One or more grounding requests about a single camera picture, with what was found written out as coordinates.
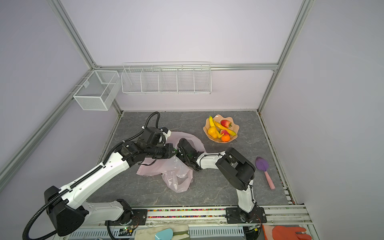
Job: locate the orange tangerine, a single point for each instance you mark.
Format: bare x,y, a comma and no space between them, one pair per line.
225,138

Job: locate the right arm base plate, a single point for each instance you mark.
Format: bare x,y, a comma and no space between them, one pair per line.
238,216

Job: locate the white wire shelf basket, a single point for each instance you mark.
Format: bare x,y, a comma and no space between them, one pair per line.
167,78

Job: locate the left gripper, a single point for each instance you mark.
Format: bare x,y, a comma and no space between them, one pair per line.
168,155

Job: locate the yellow lemon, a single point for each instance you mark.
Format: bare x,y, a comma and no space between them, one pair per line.
213,132

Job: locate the white mesh box basket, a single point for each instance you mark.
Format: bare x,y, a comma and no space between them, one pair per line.
99,90

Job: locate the red rubber glove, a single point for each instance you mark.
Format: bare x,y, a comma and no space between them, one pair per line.
285,233

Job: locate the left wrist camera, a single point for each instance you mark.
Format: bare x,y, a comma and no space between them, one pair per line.
166,132

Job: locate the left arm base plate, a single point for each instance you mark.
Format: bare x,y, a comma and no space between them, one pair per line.
135,217

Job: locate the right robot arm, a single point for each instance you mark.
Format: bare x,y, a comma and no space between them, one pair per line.
238,171

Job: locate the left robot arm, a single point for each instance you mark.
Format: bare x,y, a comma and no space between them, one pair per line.
64,205

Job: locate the pink plastic bag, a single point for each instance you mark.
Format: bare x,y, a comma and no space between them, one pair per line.
176,175

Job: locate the yellow green banana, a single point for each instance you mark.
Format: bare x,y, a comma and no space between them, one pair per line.
211,121

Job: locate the red strawberry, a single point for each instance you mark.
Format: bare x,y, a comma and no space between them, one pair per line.
226,123

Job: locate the beige scalloped fruit bowl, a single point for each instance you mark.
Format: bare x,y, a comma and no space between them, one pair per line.
218,118

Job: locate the light blue object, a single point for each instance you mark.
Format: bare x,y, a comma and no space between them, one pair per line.
166,234

